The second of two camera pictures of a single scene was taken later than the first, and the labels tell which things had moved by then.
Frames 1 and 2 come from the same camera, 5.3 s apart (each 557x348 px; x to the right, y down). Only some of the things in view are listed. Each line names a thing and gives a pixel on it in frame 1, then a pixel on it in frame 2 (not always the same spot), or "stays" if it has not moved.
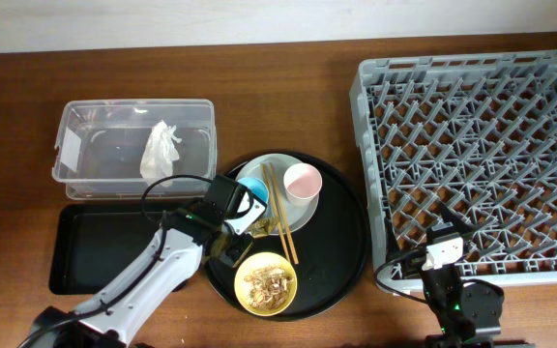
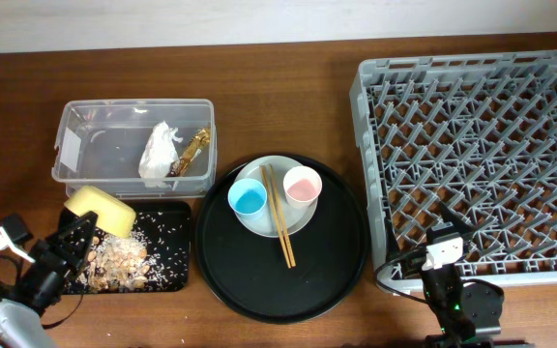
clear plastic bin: x=135 y=148 stays
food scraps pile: x=269 y=287 -> x=117 y=261
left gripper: x=234 y=254 -> x=43 y=251
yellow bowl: x=265 y=284 -> x=113 y=217
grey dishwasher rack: x=500 y=138 stays
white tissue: x=159 y=154 stays
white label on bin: x=71 y=151 stays
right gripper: x=450 y=217 stays
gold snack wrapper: x=264 y=226 -> x=193 y=148
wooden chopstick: x=276 y=212 stays
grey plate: x=296 y=216 stays
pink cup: x=303 y=184 stays
